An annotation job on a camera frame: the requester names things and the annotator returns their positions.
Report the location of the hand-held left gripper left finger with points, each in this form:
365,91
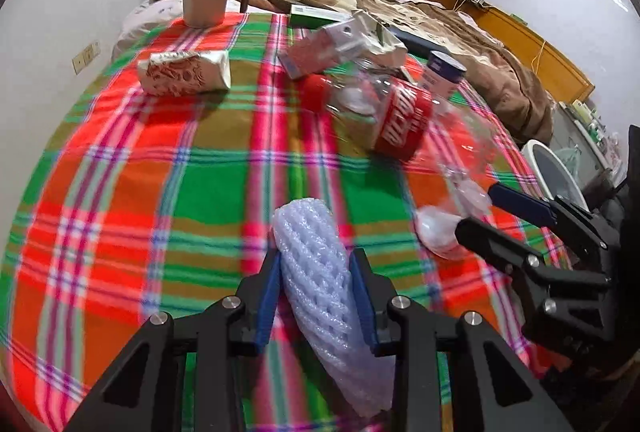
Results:
267,302

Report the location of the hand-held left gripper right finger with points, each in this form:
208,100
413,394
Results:
362,302

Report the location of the clear plastic bag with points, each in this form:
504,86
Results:
570,159

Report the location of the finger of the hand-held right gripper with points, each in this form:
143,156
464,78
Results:
495,247
525,207

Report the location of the brown fleece blanket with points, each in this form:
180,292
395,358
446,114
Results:
475,61

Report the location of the dark blue case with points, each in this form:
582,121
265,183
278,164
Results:
420,42

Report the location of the green flat box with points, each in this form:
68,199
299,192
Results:
312,15

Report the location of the cluttered white counter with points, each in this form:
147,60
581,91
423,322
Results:
595,126

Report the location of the crushed white drink carton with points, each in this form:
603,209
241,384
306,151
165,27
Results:
325,49

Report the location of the red green plaid blanket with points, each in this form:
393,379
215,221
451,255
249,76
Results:
150,187

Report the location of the wall socket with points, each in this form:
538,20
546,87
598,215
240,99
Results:
86,56

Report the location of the beige patterned paper packet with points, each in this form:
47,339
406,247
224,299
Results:
185,71

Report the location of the white bottle with blue cap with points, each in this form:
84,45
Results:
440,76

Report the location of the low wooden cabinet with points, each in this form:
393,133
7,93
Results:
540,56

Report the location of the clear bottle with red label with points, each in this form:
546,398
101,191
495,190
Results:
400,116

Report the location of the white foam net sleeve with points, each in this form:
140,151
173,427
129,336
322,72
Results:
310,262

